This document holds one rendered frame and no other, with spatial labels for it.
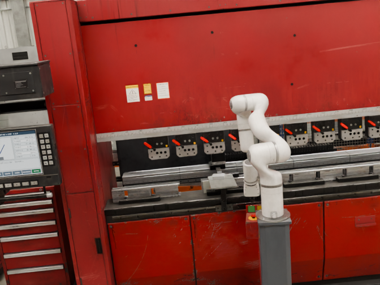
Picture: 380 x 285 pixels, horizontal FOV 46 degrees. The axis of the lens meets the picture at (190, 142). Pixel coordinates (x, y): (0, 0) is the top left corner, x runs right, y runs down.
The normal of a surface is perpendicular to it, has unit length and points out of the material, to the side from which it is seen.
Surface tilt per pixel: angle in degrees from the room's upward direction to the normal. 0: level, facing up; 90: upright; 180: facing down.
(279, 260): 90
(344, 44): 90
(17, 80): 90
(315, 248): 90
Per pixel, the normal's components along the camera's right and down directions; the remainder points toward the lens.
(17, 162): 0.03, 0.24
